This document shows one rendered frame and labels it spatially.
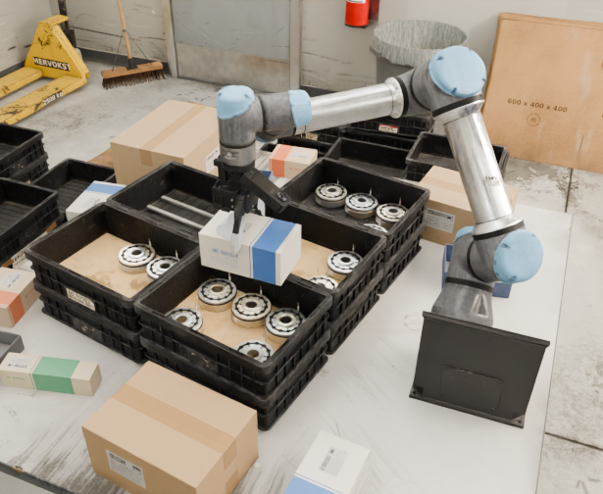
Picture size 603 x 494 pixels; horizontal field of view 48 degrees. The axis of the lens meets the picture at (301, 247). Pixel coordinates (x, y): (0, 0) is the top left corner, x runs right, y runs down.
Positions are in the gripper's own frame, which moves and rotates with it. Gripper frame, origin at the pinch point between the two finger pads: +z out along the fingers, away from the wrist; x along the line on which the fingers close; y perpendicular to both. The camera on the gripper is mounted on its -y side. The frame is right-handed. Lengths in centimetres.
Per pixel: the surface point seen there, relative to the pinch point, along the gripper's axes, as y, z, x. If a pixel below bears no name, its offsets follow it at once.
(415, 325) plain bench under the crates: -35, 42, -32
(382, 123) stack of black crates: 19, 57, -186
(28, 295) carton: 71, 37, 3
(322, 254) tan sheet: -4.3, 28.4, -36.8
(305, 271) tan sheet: -2.9, 28.4, -27.1
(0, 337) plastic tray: 68, 39, 19
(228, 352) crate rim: -2.4, 18.5, 18.1
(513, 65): -30, 58, -297
